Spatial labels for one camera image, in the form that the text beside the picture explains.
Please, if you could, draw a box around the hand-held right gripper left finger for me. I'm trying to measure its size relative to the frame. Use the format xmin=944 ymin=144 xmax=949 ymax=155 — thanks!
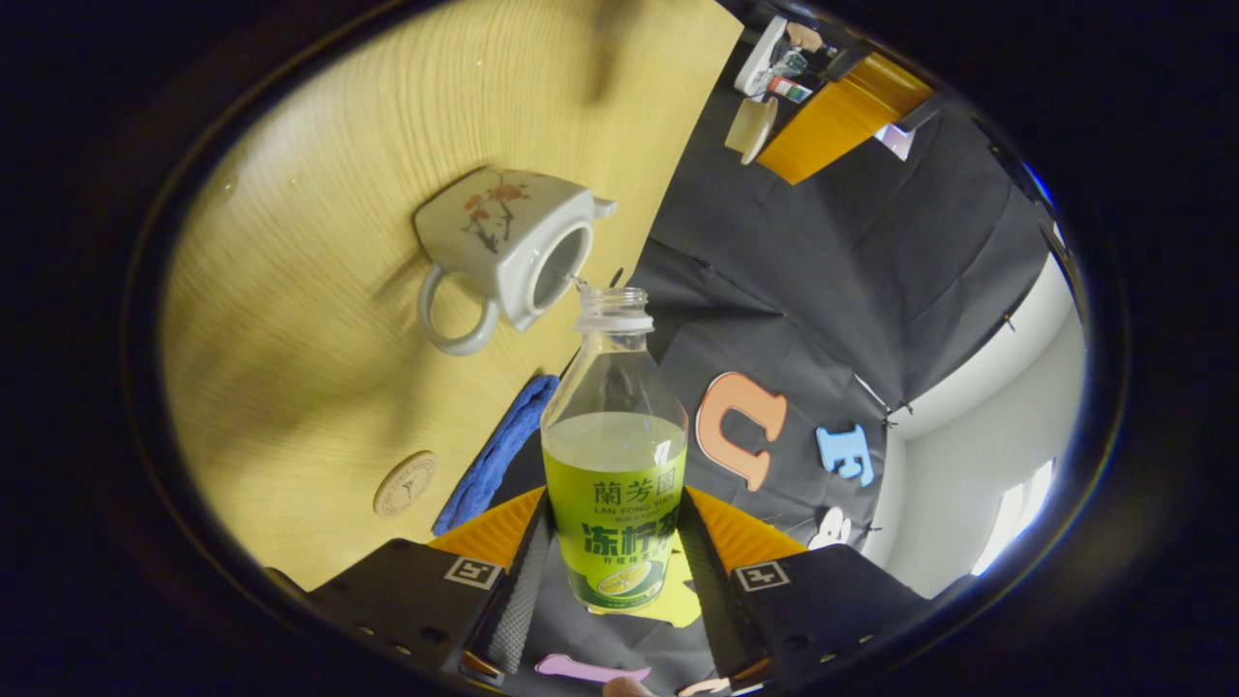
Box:
xmin=305 ymin=487 xmax=553 ymax=679

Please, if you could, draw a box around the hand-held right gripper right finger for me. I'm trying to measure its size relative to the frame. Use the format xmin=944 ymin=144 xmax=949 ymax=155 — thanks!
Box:
xmin=678 ymin=487 xmax=935 ymax=693

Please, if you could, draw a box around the white teacup lid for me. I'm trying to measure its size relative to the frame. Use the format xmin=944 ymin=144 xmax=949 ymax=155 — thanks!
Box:
xmin=726 ymin=97 xmax=778 ymax=166

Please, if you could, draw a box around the green label water bottle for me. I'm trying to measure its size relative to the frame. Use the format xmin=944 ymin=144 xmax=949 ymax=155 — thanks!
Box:
xmin=540 ymin=287 xmax=690 ymax=613

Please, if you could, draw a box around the round beige coaster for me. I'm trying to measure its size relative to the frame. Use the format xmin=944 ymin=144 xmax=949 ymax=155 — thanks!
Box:
xmin=373 ymin=450 xmax=438 ymax=517

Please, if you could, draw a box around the white ceramic teacup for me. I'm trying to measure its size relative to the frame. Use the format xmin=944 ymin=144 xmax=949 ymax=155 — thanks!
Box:
xmin=414 ymin=167 xmax=619 ymax=357

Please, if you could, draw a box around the computer monitor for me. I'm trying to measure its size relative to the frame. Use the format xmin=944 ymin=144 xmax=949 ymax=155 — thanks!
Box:
xmin=874 ymin=121 xmax=919 ymax=163

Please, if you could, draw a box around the white side table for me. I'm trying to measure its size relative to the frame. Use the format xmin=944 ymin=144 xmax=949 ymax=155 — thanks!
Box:
xmin=733 ymin=15 xmax=790 ymax=98

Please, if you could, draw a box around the blue towel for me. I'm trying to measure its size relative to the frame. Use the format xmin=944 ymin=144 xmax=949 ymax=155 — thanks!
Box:
xmin=433 ymin=375 xmax=560 ymax=536

